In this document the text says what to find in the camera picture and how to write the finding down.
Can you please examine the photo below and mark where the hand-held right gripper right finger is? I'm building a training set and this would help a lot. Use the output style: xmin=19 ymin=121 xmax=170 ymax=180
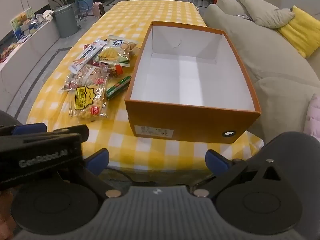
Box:
xmin=190 ymin=149 xmax=285 ymax=201

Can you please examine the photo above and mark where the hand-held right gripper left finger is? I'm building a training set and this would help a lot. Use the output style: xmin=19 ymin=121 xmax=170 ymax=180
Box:
xmin=75 ymin=148 xmax=124 ymax=199

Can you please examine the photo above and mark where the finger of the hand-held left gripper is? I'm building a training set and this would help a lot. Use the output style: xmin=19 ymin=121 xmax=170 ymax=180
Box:
xmin=0 ymin=122 xmax=48 ymax=137
xmin=46 ymin=124 xmax=90 ymax=143

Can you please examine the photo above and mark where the yellow cat label noodle packet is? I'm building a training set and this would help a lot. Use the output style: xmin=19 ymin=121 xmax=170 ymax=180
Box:
xmin=69 ymin=81 xmax=109 ymax=123

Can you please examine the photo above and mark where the orange cardboard box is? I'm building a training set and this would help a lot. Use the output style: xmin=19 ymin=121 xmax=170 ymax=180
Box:
xmin=124 ymin=21 xmax=262 ymax=144

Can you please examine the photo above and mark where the clear mixed nut packet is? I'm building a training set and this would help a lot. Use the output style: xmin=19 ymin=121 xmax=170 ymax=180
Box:
xmin=59 ymin=64 xmax=110 ymax=93

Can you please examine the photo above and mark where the green tube snack packet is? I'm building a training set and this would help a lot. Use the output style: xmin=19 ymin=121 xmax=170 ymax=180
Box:
xmin=106 ymin=76 xmax=132 ymax=100

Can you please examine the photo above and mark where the white blue stick snack packet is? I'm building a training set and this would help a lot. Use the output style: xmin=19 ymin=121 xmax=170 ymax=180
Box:
xmin=69 ymin=38 xmax=107 ymax=74

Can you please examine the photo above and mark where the yellow corn snack packet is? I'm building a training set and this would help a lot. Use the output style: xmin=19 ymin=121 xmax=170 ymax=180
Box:
xmin=93 ymin=45 xmax=132 ymax=67

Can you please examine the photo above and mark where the pile of red packets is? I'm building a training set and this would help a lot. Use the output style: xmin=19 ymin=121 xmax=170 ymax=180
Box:
xmin=0 ymin=42 xmax=19 ymax=63

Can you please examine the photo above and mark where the white low cabinet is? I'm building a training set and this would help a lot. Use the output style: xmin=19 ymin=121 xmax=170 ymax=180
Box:
xmin=0 ymin=17 xmax=60 ymax=110

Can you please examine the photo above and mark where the colourful printed box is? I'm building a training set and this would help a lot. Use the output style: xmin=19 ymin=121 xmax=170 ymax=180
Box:
xmin=10 ymin=7 xmax=35 ymax=42

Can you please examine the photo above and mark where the pink blanket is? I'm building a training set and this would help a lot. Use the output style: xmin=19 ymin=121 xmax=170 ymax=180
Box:
xmin=304 ymin=94 xmax=320 ymax=140

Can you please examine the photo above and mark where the grey trash bin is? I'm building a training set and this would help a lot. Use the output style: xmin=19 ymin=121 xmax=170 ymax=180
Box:
xmin=54 ymin=4 xmax=78 ymax=38

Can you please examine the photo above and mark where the grey sofa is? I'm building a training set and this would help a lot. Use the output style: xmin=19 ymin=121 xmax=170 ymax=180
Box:
xmin=204 ymin=0 xmax=320 ymax=150

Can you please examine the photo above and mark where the pink space heater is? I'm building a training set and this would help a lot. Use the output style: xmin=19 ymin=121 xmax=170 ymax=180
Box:
xmin=92 ymin=2 xmax=105 ymax=18

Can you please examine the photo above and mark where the blue water jug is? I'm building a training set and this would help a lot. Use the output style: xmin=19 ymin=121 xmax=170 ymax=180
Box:
xmin=74 ymin=0 xmax=94 ymax=12

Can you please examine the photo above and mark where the yellow checkered tablecloth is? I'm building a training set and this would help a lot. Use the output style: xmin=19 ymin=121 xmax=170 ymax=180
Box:
xmin=26 ymin=0 xmax=264 ymax=178

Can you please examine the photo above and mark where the yellow pillow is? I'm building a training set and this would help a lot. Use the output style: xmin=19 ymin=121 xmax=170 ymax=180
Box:
xmin=276 ymin=5 xmax=320 ymax=58

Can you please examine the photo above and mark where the grey cushion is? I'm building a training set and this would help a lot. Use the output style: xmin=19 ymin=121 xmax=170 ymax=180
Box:
xmin=236 ymin=0 xmax=295 ymax=29

